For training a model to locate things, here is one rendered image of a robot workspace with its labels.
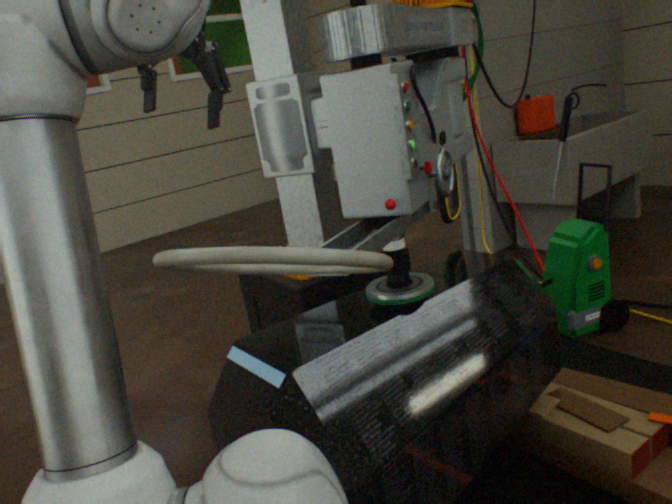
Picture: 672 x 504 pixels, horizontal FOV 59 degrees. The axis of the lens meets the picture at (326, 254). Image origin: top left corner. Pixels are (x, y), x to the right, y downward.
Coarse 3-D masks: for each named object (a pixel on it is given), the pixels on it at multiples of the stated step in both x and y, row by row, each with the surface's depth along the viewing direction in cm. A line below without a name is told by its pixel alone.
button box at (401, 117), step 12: (396, 84) 155; (408, 84) 162; (396, 96) 156; (408, 96) 161; (396, 108) 157; (396, 120) 158; (396, 132) 160; (408, 132) 161; (408, 144) 160; (408, 156) 160; (408, 168) 161
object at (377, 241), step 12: (408, 216) 178; (420, 216) 188; (348, 228) 168; (360, 228) 174; (372, 228) 181; (384, 228) 161; (396, 228) 169; (336, 240) 159; (348, 240) 166; (360, 240) 170; (372, 240) 153; (384, 240) 161
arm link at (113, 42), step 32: (64, 0) 58; (96, 0) 56; (128, 0) 55; (160, 0) 56; (192, 0) 61; (96, 32) 58; (128, 32) 57; (160, 32) 58; (192, 32) 62; (96, 64) 62; (128, 64) 63
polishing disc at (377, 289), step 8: (416, 272) 194; (376, 280) 193; (384, 280) 192; (416, 280) 187; (424, 280) 185; (432, 280) 184; (368, 288) 187; (376, 288) 186; (384, 288) 185; (400, 288) 182; (408, 288) 181; (416, 288) 180; (424, 288) 179; (376, 296) 180; (384, 296) 178; (392, 296) 177; (400, 296) 177; (408, 296) 177
